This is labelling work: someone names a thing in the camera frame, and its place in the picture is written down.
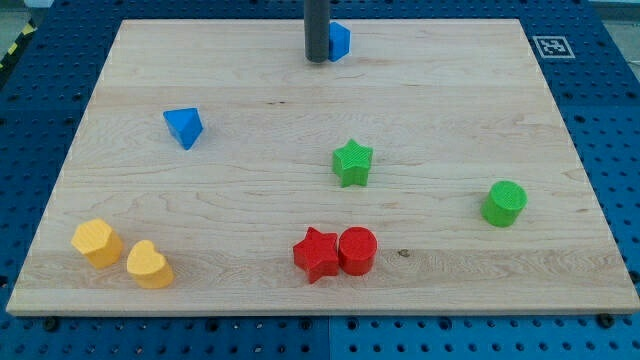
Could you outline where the blue cube block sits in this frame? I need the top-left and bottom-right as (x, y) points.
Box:
(328, 22), (351, 62)

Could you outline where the blue triangle block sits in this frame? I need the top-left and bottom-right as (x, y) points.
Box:
(163, 108), (204, 150)

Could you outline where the green star block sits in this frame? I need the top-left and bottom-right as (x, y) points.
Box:
(332, 139), (373, 187)

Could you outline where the red star block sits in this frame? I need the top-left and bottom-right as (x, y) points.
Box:
(293, 227), (339, 284)

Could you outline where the red cylinder block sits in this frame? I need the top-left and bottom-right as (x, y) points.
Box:
(338, 227), (378, 276)

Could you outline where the light wooden board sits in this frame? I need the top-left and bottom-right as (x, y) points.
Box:
(7, 19), (639, 317)

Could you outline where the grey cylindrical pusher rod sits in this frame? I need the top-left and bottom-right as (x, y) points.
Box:
(303, 0), (330, 63)

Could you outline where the green cylinder block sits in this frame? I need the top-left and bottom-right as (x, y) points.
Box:
(480, 180), (528, 227)

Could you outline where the yellow heart block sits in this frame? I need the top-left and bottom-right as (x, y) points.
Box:
(126, 240), (175, 289)

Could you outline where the yellow hexagon block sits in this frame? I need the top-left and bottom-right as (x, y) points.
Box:
(71, 218), (124, 269)

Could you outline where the white fiducial marker tag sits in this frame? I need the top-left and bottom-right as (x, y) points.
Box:
(533, 35), (575, 59)

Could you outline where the yellow black hazard tape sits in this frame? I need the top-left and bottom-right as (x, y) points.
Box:
(1, 18), (38, 71)

